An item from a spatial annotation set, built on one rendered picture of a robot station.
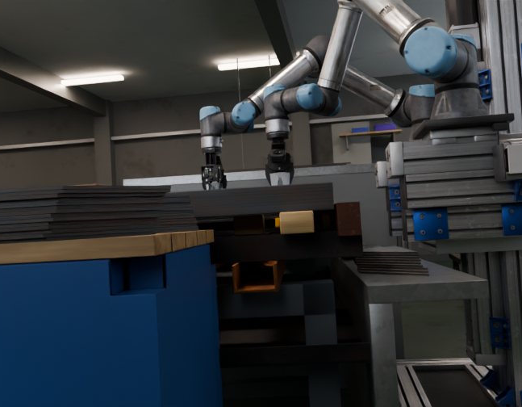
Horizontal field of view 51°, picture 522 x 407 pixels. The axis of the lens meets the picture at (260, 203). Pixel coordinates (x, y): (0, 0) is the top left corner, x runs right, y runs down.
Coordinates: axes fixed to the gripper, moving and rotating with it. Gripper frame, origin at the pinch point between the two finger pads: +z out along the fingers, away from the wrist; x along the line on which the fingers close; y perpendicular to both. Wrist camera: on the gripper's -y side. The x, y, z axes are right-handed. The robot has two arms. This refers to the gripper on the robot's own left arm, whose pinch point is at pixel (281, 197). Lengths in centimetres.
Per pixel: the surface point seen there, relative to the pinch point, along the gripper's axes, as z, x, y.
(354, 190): -6, -32, 91
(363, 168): -16, -37, 91
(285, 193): 3, -3, -68
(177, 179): -16, 53, 91
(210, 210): 5, 11, -68
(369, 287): 20, -17, -75
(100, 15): -235, 202, 411
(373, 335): 28, -17, -75
